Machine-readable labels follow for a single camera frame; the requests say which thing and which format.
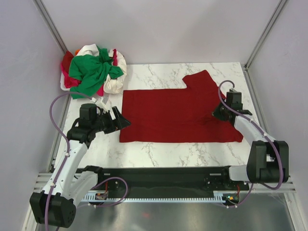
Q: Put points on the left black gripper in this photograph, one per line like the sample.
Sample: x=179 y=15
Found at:
x=122 y=122

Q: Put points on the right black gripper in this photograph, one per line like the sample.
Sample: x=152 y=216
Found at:
x=215 y=113

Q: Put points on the dark red t shirt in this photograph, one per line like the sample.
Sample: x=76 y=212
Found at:
x=176 y=115

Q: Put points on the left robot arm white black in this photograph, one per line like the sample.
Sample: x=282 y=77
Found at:
x=57 y=203

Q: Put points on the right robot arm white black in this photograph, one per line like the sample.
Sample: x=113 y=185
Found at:
x=268 y=160

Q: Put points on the cream white t shirt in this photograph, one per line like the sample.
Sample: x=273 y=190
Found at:
x=112 y=86

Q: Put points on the green t shirt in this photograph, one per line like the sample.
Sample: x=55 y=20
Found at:
x=92 y=72

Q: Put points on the pink magenta t shirt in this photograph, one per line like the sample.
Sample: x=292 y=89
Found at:
x=66 y=82

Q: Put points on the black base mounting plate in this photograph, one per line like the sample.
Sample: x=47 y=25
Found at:
x=165 y=180

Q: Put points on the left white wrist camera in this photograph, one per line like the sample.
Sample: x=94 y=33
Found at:
x=101 y=103

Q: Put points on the white slotted cable duct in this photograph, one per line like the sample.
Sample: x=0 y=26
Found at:
x=209 y=197

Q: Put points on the right aluminium frame post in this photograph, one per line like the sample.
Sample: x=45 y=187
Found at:
x=265 y=33

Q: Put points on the aluminium frame post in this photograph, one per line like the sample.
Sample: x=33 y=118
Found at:
x=50 y=24
x=265 y=33

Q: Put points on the left aluminium frame post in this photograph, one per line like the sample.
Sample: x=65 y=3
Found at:
x=50 y=24

